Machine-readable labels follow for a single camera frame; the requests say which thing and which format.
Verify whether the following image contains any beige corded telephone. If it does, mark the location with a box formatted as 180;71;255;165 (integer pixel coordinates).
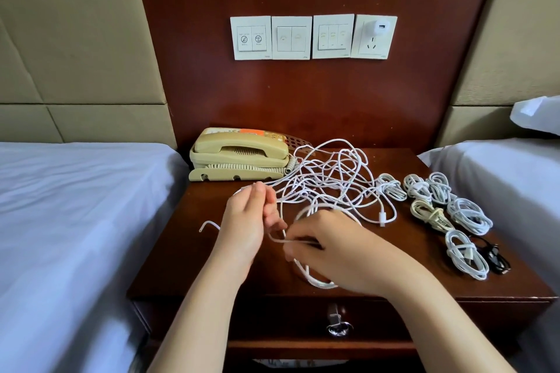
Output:
189;127;312;183

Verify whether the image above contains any white triple rocker wall switch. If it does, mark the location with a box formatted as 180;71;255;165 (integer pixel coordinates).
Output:
312;13;356;60

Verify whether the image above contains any bed white sheet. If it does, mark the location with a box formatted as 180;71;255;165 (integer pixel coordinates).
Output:
0;142;189;373
418;136;560;373

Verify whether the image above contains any thin black cable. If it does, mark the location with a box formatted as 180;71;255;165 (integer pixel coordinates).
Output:
479;241;513;276

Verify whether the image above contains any left bed white sheet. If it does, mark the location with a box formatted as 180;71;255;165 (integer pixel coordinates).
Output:
0;142;189;373

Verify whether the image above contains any right bed white sheet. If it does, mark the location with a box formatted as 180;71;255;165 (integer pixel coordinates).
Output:
418;136;560;373

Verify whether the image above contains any white pillow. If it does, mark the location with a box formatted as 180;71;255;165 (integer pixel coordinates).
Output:
511;96;560;136

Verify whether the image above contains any beige padded headboard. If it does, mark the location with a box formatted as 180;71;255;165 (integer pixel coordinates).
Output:
435;0;560;146
0;0;178;149

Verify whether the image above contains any white wall socket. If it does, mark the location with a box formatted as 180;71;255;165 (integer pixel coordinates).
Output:
351;14;399;61

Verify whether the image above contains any person's right hand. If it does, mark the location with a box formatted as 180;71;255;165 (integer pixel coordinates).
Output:
282;208;421;298

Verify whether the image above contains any person's left hand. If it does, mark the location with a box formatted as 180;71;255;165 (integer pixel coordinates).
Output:
210;180;288;280

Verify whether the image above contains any metal ring drawer handle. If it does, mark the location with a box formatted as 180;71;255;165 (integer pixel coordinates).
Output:
325;304;354;339

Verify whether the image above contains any white double rocker wall switch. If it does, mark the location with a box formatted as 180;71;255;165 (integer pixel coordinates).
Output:
271;16;313;61

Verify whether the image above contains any dark wooden wall panel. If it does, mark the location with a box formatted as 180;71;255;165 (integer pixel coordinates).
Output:
129;0;504;153

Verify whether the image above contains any tangle of white cables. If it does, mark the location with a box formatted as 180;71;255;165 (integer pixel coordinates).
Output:
262;138;399;228

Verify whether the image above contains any person's left forearm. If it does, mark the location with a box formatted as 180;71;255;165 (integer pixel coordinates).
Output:
149;263;255;373

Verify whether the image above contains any white plug-in charger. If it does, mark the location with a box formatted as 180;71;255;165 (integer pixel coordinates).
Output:
366;20;388;39

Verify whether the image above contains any person's right forearm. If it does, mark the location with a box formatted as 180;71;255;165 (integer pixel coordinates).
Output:
389;259;517;373

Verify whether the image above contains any dark wooden drawer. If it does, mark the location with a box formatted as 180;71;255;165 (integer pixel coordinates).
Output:
144;300;544;343

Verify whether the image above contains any white crumpled bag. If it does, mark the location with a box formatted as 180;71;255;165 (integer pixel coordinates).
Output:
254;358;351;370

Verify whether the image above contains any cream cable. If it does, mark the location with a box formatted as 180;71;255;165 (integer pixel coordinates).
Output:
410;199;456;234

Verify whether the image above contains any wooden nightstand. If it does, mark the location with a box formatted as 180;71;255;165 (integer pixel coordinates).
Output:
127;147;558;373

